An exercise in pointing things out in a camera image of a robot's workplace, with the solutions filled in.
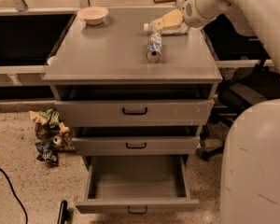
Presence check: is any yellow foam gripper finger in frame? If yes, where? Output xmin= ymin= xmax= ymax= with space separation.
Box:
xmin=153 ymin=9 xmax=183 ymax=32

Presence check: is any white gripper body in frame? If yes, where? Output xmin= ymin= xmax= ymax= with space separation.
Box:
xmin=182 ymin=0 xmax=235 ymax=28

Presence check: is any redbull can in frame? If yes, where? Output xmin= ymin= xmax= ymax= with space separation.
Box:
xmin=147 ymin=33 xmax=161 ymax=63

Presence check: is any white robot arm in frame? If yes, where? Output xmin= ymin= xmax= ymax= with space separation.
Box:
xmin=183 ymin=0 xmax=280 ymax=224

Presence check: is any grey drawer cabinet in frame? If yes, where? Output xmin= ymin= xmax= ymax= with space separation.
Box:
xmin=42 ymin=6 xmax=223 ymax=161

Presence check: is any grey top drawer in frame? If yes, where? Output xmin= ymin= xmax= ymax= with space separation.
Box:
xmin=55 ymin=100 xmax=214 ymax=127

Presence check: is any grey drawer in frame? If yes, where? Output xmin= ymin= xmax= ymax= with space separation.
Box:
xmin=76 ymin=155 xmax=199 ymax=215
xmin=55 ymin=100 xmax=214 ymax=127
xmin=72 ymin=136 xmax=200 ymax=156

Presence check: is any grey middle drawer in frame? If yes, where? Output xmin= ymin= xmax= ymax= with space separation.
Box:
xmin=72 ymin=136 xmax=200 ymax=156

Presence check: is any grey bottom drawer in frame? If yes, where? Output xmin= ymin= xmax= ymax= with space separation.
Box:
xmin=76 ymin=155 xmax=199 ymax=215

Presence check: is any clear plastic water bottle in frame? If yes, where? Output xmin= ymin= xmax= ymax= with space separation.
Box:
xmin=143 ymin=20 xmax=189 ymax=35

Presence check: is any wooden stick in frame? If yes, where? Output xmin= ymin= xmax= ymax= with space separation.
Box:
xmin=153 ymin=0 xmax=175 ymax=4

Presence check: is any white bowl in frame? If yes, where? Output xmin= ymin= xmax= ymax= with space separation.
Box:
xmin=77 ymin=7 xmax=109 ymax=25

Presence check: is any black office chair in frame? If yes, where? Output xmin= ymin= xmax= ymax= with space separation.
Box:
xmin=200 ymin=12 xmax=280 ymax=162

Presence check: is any crumpled snack bags pile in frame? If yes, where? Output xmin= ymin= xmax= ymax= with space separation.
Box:
xmin=29 ymin=108 xmax=71 ymax=148

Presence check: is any blue chip bag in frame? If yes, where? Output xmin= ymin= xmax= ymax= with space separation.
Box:
xmin=35 ymin=141 xmax=59 ymax=165

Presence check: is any black floor object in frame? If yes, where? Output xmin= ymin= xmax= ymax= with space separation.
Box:
xmin=57 ymin=201 xmax=69 ymax=224

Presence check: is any black cable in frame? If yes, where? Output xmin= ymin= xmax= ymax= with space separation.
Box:
xmin=0 ymin=165 xmax=29 ymax=224

